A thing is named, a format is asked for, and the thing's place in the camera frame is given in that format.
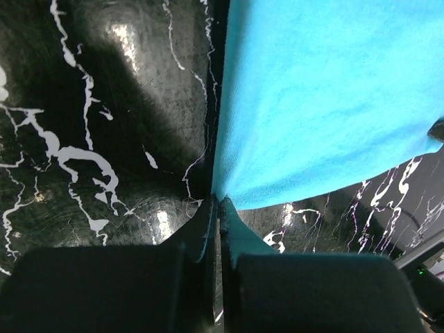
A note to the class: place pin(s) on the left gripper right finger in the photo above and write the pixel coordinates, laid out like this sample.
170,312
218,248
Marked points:
266,291

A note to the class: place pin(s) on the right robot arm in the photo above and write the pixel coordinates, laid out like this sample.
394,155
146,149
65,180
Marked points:
427,288

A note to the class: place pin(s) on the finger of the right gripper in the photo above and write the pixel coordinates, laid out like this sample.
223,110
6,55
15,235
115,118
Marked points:
437,131

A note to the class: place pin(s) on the bright blue t shirt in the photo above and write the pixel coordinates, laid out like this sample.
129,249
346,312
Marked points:
320,95

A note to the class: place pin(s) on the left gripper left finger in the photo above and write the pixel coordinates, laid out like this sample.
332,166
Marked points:
167,287

